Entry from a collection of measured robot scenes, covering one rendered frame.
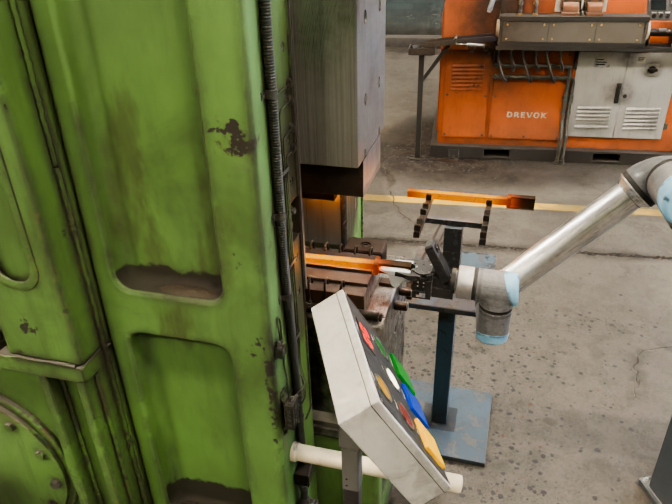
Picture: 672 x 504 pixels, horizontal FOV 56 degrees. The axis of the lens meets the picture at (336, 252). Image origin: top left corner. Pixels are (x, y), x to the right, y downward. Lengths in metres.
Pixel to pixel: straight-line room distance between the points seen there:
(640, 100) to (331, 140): 4.11
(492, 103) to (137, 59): 4.11
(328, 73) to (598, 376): 2.12
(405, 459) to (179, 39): 0.88
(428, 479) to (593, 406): 1.80
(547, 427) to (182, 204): 1.88
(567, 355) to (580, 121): 2.57
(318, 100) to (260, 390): 0.69
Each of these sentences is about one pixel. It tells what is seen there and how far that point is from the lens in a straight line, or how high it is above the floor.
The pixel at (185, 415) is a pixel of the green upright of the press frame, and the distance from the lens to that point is 1.81.
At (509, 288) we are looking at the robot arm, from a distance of 1.70.
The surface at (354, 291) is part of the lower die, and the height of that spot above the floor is 0.98.
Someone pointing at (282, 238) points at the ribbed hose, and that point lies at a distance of 1.37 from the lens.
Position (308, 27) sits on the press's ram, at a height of 1.67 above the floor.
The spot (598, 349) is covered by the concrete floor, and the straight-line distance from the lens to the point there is 3.26.
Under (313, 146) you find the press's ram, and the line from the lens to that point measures 1.46.
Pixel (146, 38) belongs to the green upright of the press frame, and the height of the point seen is 1.68.
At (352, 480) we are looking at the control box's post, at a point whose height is 0.83.
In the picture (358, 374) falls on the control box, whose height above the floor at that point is 1.19.
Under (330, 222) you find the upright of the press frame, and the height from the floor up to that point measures 1.00.
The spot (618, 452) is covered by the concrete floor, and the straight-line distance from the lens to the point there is 2.78.
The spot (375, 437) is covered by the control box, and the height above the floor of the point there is 1.12.
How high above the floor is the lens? 1.92
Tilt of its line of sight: 30 degrees down
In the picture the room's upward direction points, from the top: 2 degrees counter-clockwise
